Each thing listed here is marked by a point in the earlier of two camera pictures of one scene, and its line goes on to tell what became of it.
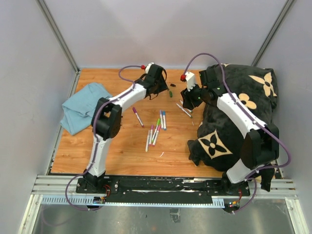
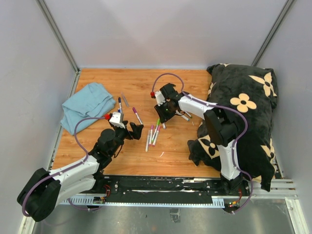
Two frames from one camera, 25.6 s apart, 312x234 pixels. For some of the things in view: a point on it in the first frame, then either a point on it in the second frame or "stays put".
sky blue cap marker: [164, 120] to [187, 119]
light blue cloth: [78, 109] stays put
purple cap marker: [134, 110] stays put
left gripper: [164, 86] to [136, 130]
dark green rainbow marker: [184, 110] stays put
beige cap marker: [147, 141] stays put
